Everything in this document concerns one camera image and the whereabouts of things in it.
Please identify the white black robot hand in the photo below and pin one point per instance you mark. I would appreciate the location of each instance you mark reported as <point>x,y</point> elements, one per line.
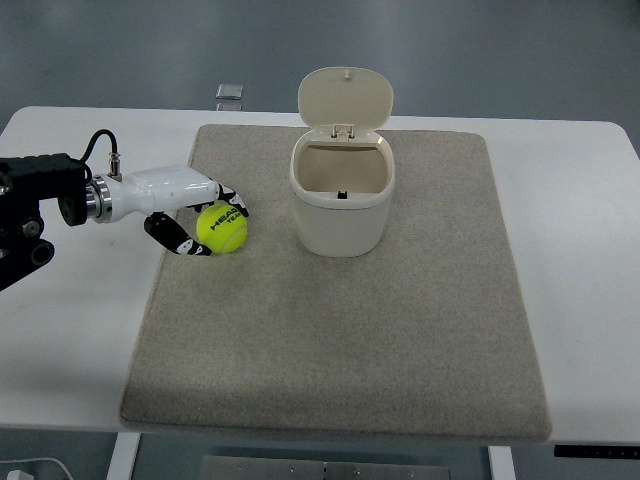
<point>156,193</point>

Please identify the yellow tennis ball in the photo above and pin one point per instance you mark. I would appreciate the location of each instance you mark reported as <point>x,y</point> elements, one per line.
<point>222,228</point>

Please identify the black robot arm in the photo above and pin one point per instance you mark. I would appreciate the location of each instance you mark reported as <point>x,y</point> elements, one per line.
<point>26,181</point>

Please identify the small clear floor plate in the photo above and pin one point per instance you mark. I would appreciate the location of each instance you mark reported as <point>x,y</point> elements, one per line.
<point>229,91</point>

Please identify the beige bin with lid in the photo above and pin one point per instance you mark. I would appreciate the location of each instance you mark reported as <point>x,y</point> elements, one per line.
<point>342,171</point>

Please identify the white left table leg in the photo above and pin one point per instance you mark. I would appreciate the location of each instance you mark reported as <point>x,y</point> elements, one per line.
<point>124,456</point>

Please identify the white table leg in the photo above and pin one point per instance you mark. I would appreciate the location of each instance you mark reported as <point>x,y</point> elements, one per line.
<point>124,456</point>
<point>501,463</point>

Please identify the white power adapter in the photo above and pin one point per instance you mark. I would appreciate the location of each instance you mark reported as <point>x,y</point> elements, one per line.
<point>19,475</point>

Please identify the grey felt mat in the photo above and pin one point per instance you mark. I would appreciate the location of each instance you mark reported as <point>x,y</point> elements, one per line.
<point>426,335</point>

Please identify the white right table leg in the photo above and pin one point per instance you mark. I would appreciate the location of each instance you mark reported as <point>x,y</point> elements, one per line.
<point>501,463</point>

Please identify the black table control panel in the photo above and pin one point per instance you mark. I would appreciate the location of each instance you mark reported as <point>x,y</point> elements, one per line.
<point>615,452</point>

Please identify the metal base plate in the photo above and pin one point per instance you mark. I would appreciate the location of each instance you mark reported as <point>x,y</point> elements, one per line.
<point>228,467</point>

